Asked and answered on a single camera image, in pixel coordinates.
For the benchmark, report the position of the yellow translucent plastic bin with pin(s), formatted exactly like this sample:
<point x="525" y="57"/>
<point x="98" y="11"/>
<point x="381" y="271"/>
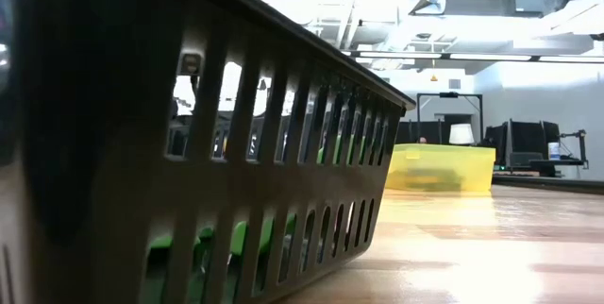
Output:
<point x="476" y="167"/>

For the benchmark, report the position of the person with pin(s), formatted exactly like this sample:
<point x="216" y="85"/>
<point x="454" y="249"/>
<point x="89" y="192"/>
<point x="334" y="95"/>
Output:
<point x="422" y="140"/>

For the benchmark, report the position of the yellow hanging pendant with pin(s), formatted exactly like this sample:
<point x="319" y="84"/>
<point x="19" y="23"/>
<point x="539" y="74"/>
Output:
<point x="433" y="78"/>

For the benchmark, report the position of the white lampshade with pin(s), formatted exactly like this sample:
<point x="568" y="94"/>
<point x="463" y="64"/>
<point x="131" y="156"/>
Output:
<point x="461" y="134"/>

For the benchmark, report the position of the ceiling strip light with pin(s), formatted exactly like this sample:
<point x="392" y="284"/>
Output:
<point x="472" y="56"/>

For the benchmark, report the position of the black slotted plastic basket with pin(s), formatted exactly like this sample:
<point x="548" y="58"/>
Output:
<point x="118" y="200"/>

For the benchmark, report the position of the black background panels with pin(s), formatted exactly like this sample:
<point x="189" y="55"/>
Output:
<point x="528" y="139"/>

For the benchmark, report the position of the black background table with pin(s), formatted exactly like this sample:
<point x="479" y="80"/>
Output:
<point x="542" y="167"/>

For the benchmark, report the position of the blue and white cup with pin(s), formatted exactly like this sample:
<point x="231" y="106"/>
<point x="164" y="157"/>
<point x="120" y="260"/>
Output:
<point x="554" y="151"/>

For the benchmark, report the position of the black background rig frame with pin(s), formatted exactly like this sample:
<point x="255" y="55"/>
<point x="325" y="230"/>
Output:
<point x="449" y="95"/>

